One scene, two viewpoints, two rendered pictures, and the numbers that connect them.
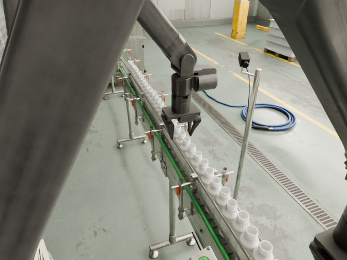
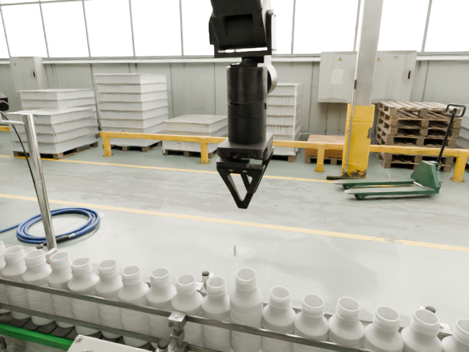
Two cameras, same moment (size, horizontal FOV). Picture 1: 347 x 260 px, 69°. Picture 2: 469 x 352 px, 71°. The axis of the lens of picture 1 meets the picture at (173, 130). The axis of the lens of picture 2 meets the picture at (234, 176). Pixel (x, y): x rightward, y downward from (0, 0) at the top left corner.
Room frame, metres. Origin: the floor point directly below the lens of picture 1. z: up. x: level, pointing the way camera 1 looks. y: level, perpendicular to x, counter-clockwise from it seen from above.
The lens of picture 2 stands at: (0.01, 0.10, 1.53)
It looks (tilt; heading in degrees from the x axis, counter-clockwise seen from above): 18 degrees down; 305
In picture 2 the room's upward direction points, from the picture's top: straight up
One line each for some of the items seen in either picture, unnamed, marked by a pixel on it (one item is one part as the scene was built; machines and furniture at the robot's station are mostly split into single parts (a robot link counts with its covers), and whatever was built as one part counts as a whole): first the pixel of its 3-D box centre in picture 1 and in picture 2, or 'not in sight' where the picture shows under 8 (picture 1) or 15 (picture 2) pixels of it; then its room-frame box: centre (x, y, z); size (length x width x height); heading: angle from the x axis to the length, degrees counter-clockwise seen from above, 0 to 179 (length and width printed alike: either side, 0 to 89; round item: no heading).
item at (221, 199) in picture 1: (222, 206); (65, 288); (0.66, -0.19, 1.08); 0.06 x 0.06 x 0.17
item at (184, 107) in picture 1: (181, 103); not in sight; (0.66, -0.02, 1.51); 0.10 x 0.07 x 0.07; 110
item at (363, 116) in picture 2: not in sight; (356, 142); (1.24, -4.86, 0.55); 0.40 x 0.34 x 1.10; 20
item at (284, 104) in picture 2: not in sight; (273, 119); (3.04, -5.57, 0.67); 1.24 x 1.03 x 1.35; 108
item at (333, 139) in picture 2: not in sight; (334, 149); (1.90, -5.95, 0.16); 1.23 x 1.02 x 0.31; 108
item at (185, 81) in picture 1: (183, 83); not in sight; (0.66, -0.03, 1.57); 0.07 x 0.06 x 0.07; 110
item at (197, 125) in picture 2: not in sight; (197, 134); (4.43, -4.93, 0.33); 1.25 x 1.03 x 0.66; 108
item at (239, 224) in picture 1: (239, 230); (112, 297); (0.55, -0.23, 1.08); 0.06 x 0.06 x 0.17
